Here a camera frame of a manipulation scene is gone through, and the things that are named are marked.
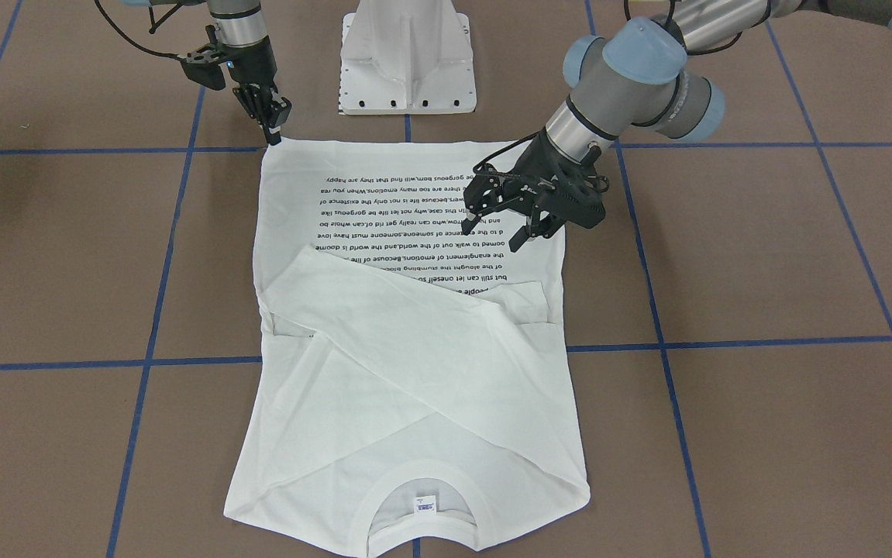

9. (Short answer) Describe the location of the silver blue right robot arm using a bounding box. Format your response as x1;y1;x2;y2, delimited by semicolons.
95;1;292;146

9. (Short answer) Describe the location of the white camera pedestal base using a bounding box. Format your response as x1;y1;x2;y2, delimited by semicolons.
337;1;477;115

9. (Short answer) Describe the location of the white long-sleeve printed t-shirt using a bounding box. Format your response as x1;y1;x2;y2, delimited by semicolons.
223;139;591;557

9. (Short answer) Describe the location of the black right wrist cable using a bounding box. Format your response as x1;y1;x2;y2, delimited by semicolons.
93;0;218;63

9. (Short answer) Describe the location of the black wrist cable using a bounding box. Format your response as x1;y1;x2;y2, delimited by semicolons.
474;0;694;187
93;0;218;63

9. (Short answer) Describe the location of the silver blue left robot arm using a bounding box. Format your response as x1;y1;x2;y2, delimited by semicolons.
461;1;892;251

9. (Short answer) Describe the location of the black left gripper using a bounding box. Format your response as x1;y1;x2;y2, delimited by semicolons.
461;130;609;252

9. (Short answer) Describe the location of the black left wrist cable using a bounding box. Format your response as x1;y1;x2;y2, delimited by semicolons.
474;0;694;187

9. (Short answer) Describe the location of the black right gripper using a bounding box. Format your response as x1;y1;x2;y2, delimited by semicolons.
180;39;292;146

